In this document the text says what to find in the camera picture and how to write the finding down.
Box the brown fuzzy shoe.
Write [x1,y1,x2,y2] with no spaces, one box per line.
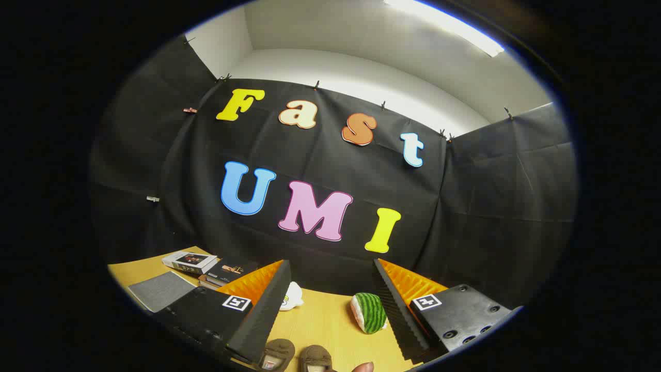
[257,338,296,372]
[298,345,334,372]

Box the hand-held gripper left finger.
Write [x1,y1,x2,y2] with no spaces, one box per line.
[155,259,292,365]

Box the watermelon slice plush toy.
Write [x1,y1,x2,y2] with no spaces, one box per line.
[350,292,389,335]

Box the white portrait cover book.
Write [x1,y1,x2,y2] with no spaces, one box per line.
[162,251,220,275]

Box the grey fabric storage box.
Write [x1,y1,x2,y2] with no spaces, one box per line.
[128,271,199,314]

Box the dark blue hardcover book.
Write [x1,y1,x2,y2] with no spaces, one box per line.
[206,258,259,286]

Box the white plush toy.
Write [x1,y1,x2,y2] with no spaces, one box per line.
[280,282,304,312]

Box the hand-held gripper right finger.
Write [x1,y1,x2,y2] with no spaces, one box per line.
[373,258,523,362]

